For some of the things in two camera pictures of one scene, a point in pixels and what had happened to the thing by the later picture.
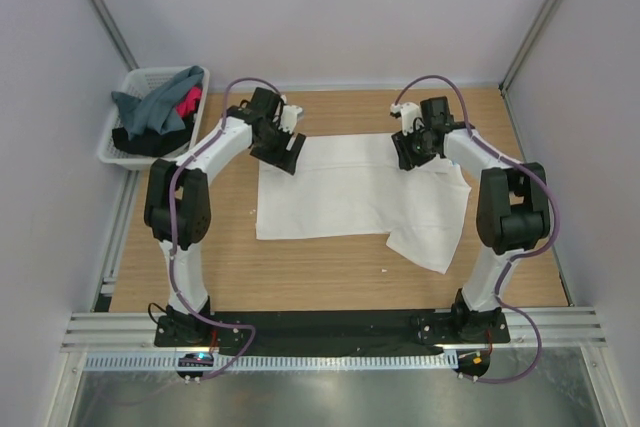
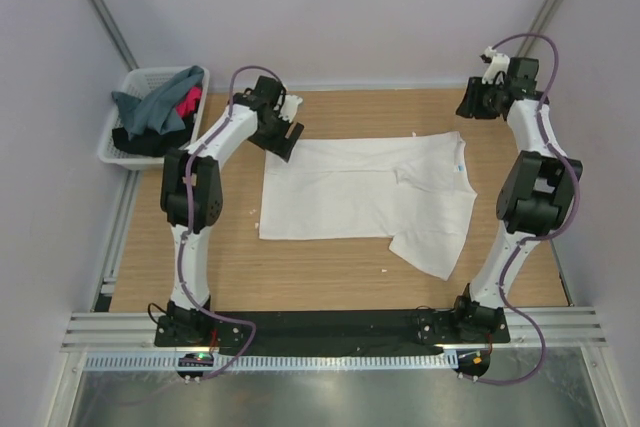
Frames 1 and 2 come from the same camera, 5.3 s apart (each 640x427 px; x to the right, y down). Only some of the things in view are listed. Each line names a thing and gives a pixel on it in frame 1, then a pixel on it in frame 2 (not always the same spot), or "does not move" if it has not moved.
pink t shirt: (188, 105) does not move
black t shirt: (153, 144) does not move
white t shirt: (355, 183) does not move
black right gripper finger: (402, 150) to (473, 102)
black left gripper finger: (254, 151) to (269, 145)
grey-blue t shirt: (155, 110) does not move
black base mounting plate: (327, 334) does not move
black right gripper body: (417, 144) to (491, 91)
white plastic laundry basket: (140, 83) does not move
